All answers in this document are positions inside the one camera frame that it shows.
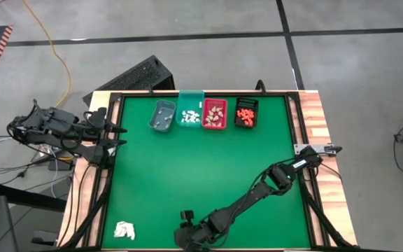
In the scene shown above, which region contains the crumpled white paper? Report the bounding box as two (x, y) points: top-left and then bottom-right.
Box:
(113, 220), (136, 242)

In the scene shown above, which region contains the teal translucent plastic bin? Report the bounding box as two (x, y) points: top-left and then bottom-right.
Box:
(175, 89), (206, 128)

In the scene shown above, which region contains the yellow cable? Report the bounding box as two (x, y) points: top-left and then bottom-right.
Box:
(22, 0), (72, 109)

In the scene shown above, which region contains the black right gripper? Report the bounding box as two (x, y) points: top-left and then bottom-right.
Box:
(173, 217), (222, 251)

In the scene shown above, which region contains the black slotted plastic basket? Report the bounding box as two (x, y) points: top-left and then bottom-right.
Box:
(234, 97), (260, 130)

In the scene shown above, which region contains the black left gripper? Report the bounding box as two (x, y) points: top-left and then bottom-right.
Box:
(84, 106), (129, 155)

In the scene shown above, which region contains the red slotted plastic basket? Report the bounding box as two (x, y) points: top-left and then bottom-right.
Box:
(201, 97), (229, 131)

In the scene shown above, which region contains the grey-blue plastic bin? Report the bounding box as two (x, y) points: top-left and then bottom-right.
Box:
(148, 99), (177, 134)

